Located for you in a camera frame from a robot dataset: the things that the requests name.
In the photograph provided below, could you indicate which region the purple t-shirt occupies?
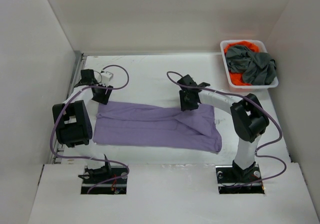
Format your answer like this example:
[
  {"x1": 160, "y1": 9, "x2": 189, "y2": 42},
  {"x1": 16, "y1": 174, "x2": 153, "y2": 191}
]
[{"x1": 93, "y1": 102, "x2": 222, "y2": 153}]

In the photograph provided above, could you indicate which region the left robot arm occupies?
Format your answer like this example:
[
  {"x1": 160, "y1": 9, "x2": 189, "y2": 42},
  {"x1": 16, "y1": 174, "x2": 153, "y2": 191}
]
[{"x1": 52, "y1": 69, "x2": 113, "y2": 183}]

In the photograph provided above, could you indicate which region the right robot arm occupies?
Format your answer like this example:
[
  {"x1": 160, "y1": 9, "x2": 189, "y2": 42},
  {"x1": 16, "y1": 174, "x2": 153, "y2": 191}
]
[{"x1": 177, "y1": 75, "x2": 269, "y2": 183}]

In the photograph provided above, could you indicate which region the orange t-shirt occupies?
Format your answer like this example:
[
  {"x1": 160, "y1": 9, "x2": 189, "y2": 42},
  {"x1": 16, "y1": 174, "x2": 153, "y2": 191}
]
[{"x1": 223, "y1": 41, "x2": 260, "y2": 86}]

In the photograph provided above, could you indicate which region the white plastic laundry basket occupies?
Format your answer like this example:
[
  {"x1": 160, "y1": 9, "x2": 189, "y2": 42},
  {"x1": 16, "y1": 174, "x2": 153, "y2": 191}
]
[{"x1": 220, "y1": 40, "x2": 279, "y2": 92}]

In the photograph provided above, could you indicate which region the grey t-shirt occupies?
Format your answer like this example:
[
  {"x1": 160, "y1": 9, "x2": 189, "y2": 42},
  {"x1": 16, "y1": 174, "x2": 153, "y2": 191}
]
[{"x1": 225, "y1": 45, "x2": 277, "y2": 85}]

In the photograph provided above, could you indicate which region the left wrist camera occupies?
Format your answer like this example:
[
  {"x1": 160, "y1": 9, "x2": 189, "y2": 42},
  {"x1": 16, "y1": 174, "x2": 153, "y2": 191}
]
[{"x1": 100, "y1": 71, "x2": 114, "y2": 87}]

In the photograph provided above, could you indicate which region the aluminium rail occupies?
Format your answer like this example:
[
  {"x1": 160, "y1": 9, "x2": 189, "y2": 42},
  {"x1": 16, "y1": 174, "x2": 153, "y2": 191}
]
[{"x1": 48, "y1": 51, "x2": 85, "y2": 164}]

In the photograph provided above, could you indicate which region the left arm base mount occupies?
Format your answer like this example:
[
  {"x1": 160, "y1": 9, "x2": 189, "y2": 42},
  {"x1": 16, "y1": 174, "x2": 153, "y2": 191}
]
[{"x1": 78, "y1": 164, "x2": 128, "y2": 195}]

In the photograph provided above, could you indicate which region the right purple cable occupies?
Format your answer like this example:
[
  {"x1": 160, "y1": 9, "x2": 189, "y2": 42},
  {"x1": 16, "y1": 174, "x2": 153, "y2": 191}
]
[{"x1": 166, "y1": 71, "x2": 288, "y2": 188}]

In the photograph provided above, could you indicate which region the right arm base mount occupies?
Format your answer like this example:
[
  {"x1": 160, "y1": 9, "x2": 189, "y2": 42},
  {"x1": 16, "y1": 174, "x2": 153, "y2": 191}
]
[{"x1": 215, "y1": 164, "x2": 265, "y2": 194}]

